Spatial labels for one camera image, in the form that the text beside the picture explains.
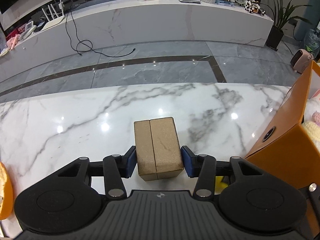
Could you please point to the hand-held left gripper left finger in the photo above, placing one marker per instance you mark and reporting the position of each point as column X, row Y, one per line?
column 130, row 163

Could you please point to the white marble tv console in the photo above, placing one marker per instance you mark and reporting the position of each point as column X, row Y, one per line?
column 150, row 22

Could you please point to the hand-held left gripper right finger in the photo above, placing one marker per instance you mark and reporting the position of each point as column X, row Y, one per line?
column 188, row 162

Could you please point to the beige small heater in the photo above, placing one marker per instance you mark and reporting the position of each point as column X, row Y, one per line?
column 301, row 61

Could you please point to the clear plastic bag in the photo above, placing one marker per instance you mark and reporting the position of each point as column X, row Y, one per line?
column 313, row 42

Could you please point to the orange storage box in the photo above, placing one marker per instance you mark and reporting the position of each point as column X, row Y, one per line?
column 287, row 142

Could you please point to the blue clear box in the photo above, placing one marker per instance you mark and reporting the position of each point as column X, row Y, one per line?
column 225, row 3

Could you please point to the yellow small object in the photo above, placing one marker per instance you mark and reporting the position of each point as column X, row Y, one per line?
column 221, row 182

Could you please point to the cream pink knitted plush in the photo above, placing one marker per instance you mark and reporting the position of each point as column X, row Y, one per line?
column 313, row 127

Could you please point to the gold cardboard box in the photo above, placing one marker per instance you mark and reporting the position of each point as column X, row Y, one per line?
column 157, row 150

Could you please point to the black white checkered toy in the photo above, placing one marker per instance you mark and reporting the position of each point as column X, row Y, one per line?
column 255, row 7

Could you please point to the orange bowl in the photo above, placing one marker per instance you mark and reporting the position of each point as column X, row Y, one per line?
column 5, row 192

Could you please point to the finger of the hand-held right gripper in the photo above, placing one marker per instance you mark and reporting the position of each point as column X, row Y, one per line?
column 314, row 210

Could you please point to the potted plant black pot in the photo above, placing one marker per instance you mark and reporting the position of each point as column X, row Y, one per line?
column 275, row 38

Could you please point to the white router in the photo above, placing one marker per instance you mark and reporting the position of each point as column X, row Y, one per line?
column 53, row 24

